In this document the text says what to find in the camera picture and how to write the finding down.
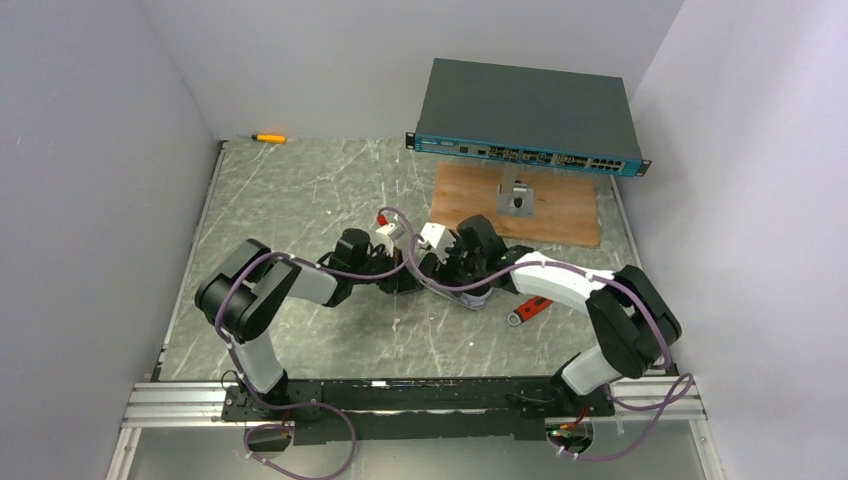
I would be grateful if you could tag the grey network switch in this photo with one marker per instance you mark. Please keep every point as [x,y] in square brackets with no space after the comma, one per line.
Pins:
[528,116]

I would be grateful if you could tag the metal switch stand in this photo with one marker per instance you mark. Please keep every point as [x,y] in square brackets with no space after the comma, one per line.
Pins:
[514,197]

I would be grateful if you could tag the red handled adjustable wrench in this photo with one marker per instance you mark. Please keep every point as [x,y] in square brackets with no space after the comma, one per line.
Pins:
[527,310]

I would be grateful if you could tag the orange utility knife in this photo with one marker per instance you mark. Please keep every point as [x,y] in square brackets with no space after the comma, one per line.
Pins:
[269,138]

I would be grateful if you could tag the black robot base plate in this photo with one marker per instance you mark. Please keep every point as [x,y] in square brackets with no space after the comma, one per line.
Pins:
[321,411]

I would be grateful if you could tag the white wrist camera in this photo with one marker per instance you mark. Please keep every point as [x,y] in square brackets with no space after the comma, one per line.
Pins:
[388,234]
[436,238]

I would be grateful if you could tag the black umbrella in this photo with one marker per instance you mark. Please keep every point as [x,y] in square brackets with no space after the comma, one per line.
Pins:
[473,299]

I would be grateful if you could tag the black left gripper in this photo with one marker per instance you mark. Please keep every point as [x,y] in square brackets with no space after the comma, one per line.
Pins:
[403,275]

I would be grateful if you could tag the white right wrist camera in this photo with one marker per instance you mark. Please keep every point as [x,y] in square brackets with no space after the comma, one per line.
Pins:
[436,238]

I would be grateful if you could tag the plywood board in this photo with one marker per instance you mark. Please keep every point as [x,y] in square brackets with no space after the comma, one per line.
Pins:
[541,207]

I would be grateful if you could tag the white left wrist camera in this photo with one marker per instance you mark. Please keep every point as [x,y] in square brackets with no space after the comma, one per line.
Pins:
[388,234]

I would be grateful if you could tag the aluminium frame rail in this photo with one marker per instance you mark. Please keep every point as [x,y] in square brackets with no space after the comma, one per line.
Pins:
[174,405]

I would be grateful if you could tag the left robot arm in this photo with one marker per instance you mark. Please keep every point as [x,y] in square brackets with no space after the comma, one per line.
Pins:
[242,296]

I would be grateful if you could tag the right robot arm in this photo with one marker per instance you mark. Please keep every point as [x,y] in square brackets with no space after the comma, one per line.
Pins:
[633,325]

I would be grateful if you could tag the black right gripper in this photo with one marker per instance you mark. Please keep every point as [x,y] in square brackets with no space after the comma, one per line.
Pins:
[448,268]

